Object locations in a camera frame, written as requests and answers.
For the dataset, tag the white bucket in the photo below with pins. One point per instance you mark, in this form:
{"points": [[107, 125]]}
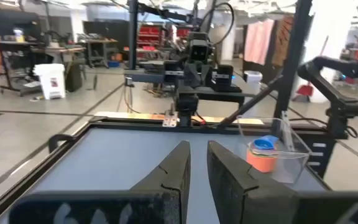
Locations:
{"points": [[253, 80]]}

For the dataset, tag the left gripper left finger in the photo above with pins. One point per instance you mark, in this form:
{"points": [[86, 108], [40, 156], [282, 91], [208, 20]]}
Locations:
{"points": [[166, 186]]}

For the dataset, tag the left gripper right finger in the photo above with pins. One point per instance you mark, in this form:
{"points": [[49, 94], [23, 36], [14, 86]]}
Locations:
{"points": [[238, 193]]}

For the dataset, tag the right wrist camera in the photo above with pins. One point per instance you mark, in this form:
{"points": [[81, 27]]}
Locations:
{"points": [[199, 51]]}

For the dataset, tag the orange measuring cup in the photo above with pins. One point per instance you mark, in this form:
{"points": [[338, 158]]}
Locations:
{"points": [[261, 163]]}

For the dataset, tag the white bin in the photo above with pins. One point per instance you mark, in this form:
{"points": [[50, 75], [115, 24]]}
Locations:
{"points": [[51, 81]]}

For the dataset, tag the red storage shelf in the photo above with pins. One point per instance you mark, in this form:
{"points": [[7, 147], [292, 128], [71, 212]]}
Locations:
{"points": [[154, 37]]}

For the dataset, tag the pink hanging cloth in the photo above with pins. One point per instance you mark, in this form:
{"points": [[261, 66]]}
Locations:
{"points": [[258, 40]]}

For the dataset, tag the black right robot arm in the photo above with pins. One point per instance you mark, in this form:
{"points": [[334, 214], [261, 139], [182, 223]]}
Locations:
{"points": [[186, 105]]}

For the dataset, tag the clear plastic basket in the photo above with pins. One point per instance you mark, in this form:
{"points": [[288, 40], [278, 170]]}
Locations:
{"points": [[291, 165]]}

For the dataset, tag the brown hanging cloth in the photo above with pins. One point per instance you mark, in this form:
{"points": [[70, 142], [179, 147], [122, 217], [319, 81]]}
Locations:
{"points": [[283, 40]]}

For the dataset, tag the black rig frame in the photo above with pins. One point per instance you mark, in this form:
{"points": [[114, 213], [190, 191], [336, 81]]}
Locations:
{"points": [[291, 62]]}

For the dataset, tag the yellow measuring cup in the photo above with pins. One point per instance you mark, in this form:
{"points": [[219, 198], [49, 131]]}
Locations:
{"points": [[259, 151]]}

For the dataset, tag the blue measuring cup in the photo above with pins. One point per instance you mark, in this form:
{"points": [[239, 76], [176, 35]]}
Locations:
{"points": [[264, 143]]}

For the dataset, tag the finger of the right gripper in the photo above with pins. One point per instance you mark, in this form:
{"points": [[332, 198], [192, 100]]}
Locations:
{"points": [[222, 77], [174, 71]]}

